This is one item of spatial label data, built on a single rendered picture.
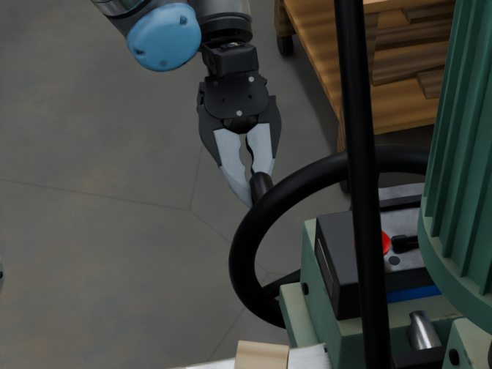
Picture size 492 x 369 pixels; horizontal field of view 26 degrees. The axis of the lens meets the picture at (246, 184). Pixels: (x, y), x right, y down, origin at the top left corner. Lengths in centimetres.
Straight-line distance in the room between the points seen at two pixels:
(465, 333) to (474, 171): 24
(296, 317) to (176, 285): 115
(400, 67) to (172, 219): 59
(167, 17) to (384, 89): 129
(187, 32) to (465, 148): 58
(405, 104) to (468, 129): 175
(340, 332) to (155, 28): 37
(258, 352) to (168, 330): 118
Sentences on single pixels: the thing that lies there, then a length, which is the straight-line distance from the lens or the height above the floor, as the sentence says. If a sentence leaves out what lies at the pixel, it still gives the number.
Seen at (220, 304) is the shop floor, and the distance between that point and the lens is 213.
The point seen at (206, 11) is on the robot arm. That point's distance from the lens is 120.
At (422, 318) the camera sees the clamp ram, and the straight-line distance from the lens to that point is 91.
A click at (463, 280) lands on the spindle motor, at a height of 122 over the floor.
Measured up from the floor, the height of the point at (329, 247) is 101.
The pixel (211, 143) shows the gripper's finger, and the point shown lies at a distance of 116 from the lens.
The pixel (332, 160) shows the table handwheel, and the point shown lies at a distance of 105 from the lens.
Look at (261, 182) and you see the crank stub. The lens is 112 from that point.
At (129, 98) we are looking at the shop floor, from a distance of 257.
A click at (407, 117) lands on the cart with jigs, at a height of 18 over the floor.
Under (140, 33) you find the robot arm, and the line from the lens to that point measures 108.
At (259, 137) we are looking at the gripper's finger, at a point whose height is 88.
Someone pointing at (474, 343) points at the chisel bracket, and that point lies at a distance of 77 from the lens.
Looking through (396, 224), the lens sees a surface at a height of 100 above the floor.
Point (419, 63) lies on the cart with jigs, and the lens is 237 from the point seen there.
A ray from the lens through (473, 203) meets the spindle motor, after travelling 56.
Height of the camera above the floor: 168
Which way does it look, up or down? 46 degrees down
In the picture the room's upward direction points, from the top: straight up
